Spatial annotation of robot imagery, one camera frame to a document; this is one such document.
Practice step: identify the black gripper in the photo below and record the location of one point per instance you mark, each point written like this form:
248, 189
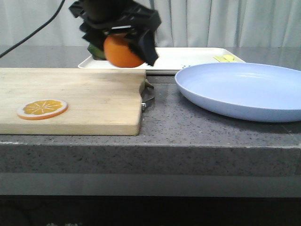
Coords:
99, 16

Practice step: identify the whole orange fruit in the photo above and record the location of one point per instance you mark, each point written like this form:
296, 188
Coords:
118, 53

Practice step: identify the light blue plate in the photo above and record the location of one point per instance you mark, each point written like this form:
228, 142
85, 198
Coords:
247, 91

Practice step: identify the white rectangular tray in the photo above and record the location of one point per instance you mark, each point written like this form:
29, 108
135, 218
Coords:
169, 62

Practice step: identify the green lime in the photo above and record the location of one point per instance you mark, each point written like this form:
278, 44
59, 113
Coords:
96, 53

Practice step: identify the wooden cutting board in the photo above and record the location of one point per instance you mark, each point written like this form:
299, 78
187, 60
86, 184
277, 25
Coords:
100, 101

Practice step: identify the grey curtain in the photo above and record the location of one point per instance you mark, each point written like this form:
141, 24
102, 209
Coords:
185, 23

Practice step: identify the orange slice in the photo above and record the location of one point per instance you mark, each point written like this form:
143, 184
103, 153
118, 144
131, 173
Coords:
42, 109

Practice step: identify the yellow peeled fruit pieces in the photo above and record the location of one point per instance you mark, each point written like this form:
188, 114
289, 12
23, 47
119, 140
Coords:
225, 58

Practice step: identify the metal cutting board handle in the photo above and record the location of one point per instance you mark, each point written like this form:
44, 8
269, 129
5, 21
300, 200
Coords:
148, 95

